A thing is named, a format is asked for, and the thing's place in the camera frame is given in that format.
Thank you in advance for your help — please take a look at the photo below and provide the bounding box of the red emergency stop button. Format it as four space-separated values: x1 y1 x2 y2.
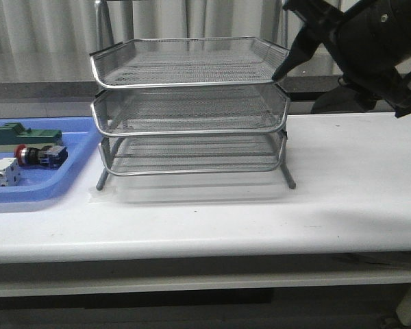
14 144 68 169

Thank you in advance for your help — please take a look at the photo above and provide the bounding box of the blue plastic tray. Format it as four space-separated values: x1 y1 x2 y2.
0 117 101 203

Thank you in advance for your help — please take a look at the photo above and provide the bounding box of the silver metal rack frame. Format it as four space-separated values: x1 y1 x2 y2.
95 1 296 190

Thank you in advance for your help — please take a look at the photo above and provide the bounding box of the silver mesh tray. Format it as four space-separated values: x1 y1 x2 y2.
90 36 288 90
91 84 290 137
99 133 286 176

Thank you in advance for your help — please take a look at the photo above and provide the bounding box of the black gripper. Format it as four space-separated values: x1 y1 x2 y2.
272 1 411 118

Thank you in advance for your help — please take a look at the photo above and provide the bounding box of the green electrical switch module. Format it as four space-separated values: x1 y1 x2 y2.
0 122 63 153

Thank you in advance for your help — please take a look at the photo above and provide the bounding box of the white circuit breaker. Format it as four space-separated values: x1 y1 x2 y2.
0 158 21 187

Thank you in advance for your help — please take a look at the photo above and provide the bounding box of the grey stone counter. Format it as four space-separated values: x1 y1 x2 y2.
0 75 340 101

